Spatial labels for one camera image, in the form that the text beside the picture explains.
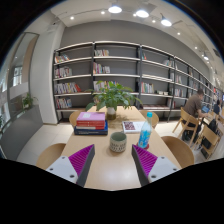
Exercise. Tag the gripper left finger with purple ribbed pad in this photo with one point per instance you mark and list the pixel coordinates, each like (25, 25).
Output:
(74, 168)

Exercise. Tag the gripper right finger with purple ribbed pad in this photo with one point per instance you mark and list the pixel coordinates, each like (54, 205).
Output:
(151, 168)

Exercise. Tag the clear water bottle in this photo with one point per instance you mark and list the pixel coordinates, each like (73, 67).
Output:
(145, 131)

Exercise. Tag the red round coaster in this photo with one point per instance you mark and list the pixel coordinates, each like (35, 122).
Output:
(146, 146)

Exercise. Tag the wooden chair near left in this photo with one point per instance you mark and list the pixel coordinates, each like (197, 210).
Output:
(50, 155)

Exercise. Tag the wooden chair near right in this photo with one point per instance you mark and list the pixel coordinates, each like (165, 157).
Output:
(180, 150)

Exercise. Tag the green patterned ceramic cup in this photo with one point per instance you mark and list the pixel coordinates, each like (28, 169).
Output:
(118, 141)

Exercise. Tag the stack of red blue books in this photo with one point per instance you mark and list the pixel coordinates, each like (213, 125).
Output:
(91, 123)

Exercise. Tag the open magazine on table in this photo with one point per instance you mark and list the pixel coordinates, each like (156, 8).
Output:
(132, 126)

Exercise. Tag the wooden chair far left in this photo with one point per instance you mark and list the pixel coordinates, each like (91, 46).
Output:
(73, 117)

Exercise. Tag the light wooden slatted chair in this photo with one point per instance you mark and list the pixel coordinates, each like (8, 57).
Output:
(189, 123)
(207, 141)

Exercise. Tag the seated man brown shirt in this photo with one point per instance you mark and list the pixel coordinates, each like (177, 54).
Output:
(193, 105)

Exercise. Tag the potted green plant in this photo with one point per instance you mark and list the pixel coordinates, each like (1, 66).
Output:
(111, 96)

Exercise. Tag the small plant on left ledge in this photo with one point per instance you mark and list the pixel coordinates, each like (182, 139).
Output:
(27, 101)

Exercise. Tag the grey wall bookshelf with books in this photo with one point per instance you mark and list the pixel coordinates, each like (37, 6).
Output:
(161, 81)

